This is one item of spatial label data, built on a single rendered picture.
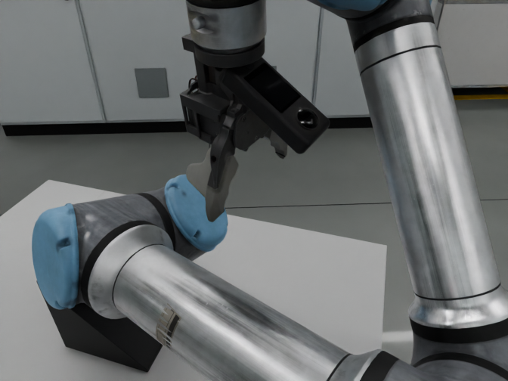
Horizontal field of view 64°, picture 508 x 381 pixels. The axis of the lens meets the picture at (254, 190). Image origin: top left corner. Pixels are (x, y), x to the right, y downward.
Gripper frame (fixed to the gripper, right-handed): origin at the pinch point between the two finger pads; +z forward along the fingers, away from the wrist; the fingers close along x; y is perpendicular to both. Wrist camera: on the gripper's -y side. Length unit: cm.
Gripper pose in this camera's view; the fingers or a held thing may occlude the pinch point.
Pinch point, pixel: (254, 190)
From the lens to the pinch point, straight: 53.4
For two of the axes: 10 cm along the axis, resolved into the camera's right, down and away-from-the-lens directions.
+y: -7.8, -4.1, 4.7
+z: 0.4, 7.1, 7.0
